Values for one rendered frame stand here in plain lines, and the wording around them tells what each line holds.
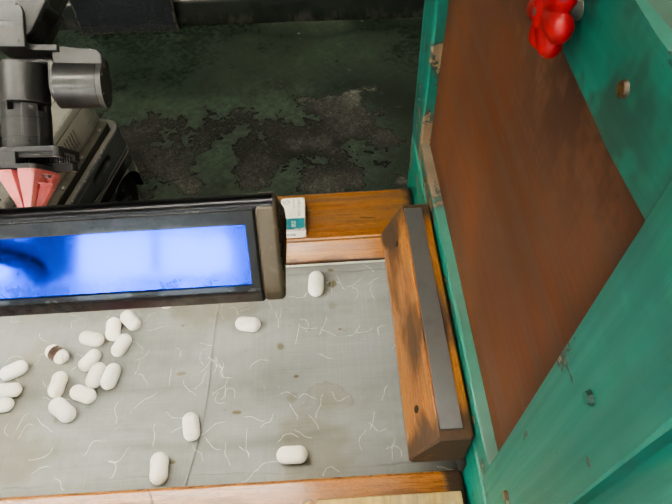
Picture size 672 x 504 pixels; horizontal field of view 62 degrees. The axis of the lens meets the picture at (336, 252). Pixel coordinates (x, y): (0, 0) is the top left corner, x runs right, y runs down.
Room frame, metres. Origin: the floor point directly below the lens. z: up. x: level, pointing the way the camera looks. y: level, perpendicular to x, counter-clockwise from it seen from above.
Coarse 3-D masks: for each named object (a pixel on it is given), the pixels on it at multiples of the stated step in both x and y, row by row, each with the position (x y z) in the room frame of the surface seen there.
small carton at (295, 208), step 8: (288, 200) 0.55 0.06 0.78; (296, 200) 0.55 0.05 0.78; (304, 200) 0.55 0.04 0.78; (288, 208) 0.54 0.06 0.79; (296, 208) 0.54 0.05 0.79; (304, 208) 0.54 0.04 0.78; (288, 216) 0.52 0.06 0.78; (296, 216) 0.52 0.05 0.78; (304, 216) 0.52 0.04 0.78; (288, 224) 0.51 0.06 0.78; (296, 224) 0.51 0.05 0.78; (304, 224) 0.50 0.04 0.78; (288, 232) 0.50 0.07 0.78; (296, 232) 0.50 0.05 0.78; (304, 232) 0.50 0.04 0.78
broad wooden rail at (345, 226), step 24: (360, 192) 0.58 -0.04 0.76; (384, 192) 0.58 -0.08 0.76; (408, 192) 0.57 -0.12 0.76; (312, 216) 0.54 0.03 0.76; (336, 216) 0.53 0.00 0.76; (360, 216) 0.53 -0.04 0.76; (384, 216) 0.53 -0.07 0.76; (288, 240) 0.49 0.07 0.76; (312, 240) 0.49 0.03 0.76; (336, 240) 0.49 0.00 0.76; (360, 240) 0.49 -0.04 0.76; (288, 264) 0.47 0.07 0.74
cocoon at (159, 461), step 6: (156, 456) 0.20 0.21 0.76; (162, 456) 0.20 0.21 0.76; (150, 462) 0.20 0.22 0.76; (156, 462) 0.19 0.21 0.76; (162, 462) 0.19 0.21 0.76; (168, 462) 0.20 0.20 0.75; (150, 468) 0.19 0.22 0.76; (156, 468) 0.19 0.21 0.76; (162, 468) 0.19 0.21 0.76; (150, 474) 0.18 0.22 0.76; (156, 474) 0.18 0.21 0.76; (162, 474) 0.18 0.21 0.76; (150, 480) 0.18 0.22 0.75; (156, 480) 0.18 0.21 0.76; (162, 480) 0.18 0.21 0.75
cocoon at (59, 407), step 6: (54, 402) 0.27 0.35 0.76; (60, 402) 0.27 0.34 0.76; (66, 402) 0.27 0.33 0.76; (48, 408) 0.27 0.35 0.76; (54, 408) 0.26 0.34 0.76; (60, 408) 0.26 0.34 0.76; (66, 408) 0.26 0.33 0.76; (72, 408) 0.26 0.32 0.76; (54, 414) 0.26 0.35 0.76; (60, 414) 0.26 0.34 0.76; (66, 414) 0.26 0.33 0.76; (72, 414) 0.26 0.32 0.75; (60, 420) 0.25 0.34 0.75; (66, 420) 0.25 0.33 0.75
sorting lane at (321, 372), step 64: (0, 320) 0.40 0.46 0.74; (64, 320) 0.40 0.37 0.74; (192, 320) 0.39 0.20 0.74; (320, 320) 0.37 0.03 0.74; (384, 320) 0.37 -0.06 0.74; (128, 384) 0.30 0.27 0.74; (192, 384) 0.29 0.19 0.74; (256, 384) 0.29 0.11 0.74; (320, 384) 0.28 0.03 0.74; (384, 384) 0.28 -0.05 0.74; (0, 448) 0.23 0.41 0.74; (64, 448) 0.22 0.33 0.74; (128, 448) 0.22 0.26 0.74; (192, 448) 0.21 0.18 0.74; (256, 448) 0.21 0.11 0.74; (320, 448) 0.21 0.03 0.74; (384, 448) 0.20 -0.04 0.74
